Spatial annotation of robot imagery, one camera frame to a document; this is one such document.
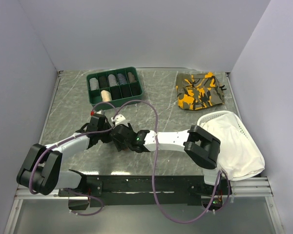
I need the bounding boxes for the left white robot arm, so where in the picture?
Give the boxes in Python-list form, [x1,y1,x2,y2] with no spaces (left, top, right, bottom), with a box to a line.
[16,113,111,196]

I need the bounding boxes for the green divided organizer tray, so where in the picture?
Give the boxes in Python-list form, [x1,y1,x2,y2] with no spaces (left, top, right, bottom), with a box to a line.
[86,67,143,111]

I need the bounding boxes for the white laundry basket with cloth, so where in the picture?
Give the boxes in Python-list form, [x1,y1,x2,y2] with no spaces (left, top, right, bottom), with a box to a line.
[197,111,265,184]

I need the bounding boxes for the grey striped rolled sock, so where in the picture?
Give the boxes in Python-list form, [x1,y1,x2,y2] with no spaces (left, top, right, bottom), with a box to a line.
[89,78,100,91]

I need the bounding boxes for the dark grey rolled sock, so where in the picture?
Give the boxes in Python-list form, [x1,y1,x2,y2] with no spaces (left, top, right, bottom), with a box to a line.
[98,76,109,89]

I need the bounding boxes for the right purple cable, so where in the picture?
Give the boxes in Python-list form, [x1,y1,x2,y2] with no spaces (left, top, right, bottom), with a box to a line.
[112,99,231,224]

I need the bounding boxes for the blue striped rolled sock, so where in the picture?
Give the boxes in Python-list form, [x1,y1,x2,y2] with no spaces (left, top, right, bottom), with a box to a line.
[117,73,127,85]

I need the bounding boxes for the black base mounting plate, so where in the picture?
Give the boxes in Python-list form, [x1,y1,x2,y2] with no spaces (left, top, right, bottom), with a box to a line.
[58,175,232,211]

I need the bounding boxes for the aluminium rail frame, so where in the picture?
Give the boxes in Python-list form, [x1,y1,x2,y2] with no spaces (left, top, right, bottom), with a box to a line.
[14,177,273,200]

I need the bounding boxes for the brown rolled sock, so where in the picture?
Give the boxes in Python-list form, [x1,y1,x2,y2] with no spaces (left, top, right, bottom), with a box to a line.
[127,72,137,83]

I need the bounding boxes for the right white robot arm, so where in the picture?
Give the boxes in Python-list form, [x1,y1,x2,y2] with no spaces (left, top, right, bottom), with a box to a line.
[110,124,221,194]

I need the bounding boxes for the beige rolled underwear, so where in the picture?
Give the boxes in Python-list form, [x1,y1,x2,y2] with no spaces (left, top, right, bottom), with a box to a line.
[101,90,112,102]

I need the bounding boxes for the camouflage orange shorts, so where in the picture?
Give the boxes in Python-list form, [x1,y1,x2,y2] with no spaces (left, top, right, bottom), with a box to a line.
[176,72,226,111]

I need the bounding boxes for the purple cable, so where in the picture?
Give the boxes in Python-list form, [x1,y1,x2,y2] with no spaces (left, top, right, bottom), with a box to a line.
[112,99,231,224]
[29,101,118,216]

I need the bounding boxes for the white grey rolled sock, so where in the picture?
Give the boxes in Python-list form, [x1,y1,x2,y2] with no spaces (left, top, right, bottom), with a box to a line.
[108,74,118,87]

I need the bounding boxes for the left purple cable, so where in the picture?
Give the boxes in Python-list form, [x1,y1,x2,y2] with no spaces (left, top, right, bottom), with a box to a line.
[29,101,118,216]

